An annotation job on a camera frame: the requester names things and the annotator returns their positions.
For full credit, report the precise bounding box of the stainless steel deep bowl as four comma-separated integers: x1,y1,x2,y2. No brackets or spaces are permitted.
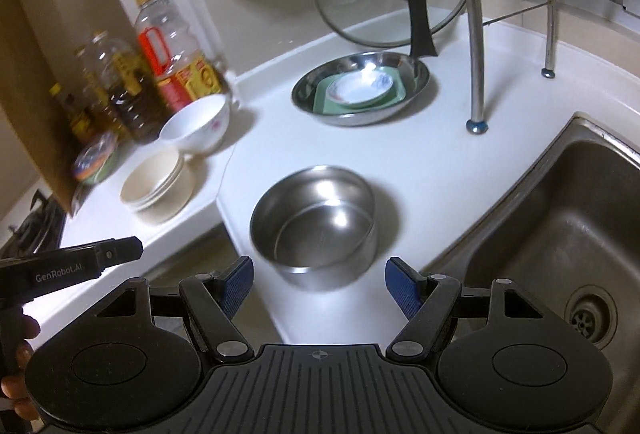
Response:
250,165,378,292

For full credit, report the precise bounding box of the wrapped green snack packet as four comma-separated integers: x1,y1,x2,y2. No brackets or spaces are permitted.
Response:
72,131,119,186

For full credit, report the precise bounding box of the person left hand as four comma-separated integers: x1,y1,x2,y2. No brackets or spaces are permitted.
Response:
1,315,41,422

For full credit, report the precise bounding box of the blue floral porcelain plate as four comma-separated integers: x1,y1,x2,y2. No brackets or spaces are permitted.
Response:
326,70,394,109

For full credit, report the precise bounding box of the stainless steel round pan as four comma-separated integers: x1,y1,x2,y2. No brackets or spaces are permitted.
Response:
292,52,431,126

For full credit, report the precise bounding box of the stainless steel sink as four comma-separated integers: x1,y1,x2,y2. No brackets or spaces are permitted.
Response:
423,116,639,433

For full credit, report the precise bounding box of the beige plastic bowls stack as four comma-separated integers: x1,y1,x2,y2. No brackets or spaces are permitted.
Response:
119,148,195,225

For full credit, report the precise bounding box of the black gas stove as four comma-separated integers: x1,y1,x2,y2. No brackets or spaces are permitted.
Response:
1,189,66,258

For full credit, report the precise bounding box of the white floral porcelain bowl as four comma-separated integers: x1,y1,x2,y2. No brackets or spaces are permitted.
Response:
160,94,231,156

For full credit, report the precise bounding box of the large clear oil bottle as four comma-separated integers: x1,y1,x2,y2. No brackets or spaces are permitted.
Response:
134,0,226,113

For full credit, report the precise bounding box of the black lid stand handle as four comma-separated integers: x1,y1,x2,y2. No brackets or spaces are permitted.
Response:
404,0,438,59

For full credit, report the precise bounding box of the small sauce bottle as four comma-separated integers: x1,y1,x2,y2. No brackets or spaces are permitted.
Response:
49,83,98,145

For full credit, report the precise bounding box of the dark oil bottle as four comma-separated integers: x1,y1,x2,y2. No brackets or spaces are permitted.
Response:
80,30,169,145

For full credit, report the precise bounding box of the metal rack front leg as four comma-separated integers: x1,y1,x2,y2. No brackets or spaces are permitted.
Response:
465,0,488,135

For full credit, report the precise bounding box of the green square plate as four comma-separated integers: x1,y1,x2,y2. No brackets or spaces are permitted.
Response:
312,67,407,116

